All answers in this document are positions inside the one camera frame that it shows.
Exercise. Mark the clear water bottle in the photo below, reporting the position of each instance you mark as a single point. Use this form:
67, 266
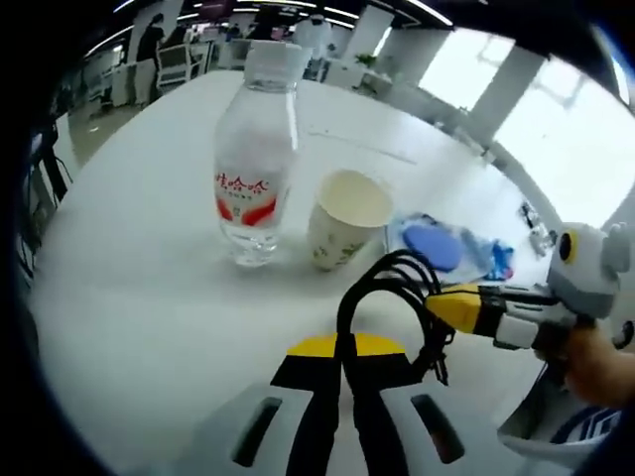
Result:
253, 158

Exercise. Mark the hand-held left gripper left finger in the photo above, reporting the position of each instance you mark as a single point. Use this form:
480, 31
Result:
317, 396

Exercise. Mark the small green potted plant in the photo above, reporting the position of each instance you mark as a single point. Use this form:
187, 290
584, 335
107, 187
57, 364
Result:
366, 60

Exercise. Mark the black tripod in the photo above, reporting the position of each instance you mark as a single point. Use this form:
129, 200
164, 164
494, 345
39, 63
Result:
47, 163

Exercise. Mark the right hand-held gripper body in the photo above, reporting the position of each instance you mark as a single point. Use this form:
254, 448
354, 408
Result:
585, 277

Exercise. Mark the white table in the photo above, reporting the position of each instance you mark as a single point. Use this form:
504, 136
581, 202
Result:
149, 307

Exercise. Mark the white cabinet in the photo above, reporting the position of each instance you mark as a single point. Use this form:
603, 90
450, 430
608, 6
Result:
357, 79

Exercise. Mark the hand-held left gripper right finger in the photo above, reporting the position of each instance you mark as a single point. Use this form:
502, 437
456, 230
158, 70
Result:
382, 396

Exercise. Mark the white office chair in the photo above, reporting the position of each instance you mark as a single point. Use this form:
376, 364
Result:
178, 67

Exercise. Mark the person's right hand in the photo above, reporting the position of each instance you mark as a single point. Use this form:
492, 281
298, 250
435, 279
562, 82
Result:
600, 372

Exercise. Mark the person's striped white jacket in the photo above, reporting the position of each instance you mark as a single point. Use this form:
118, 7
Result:
570, 431

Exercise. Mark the blue white plastic bag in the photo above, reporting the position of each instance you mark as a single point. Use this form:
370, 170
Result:
431, 243

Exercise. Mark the white paper cup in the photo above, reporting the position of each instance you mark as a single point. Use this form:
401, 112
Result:
347, 223

